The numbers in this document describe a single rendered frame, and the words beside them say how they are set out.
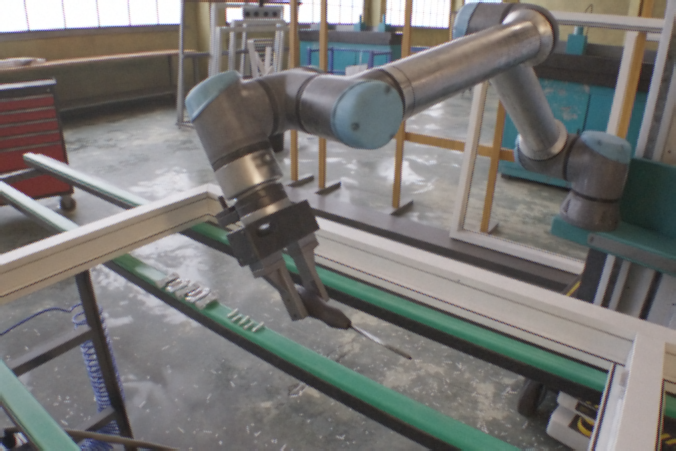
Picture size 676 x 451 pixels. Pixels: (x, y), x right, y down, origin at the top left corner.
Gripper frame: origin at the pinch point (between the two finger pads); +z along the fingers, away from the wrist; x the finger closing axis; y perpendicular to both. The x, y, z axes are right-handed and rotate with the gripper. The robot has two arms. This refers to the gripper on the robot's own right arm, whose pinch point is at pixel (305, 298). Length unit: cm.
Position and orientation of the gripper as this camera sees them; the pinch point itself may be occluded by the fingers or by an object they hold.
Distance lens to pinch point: 68.5
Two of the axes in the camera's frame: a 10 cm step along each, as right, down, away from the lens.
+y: 7.0, -2.6, -6.6
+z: 4.1, 9.1, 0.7
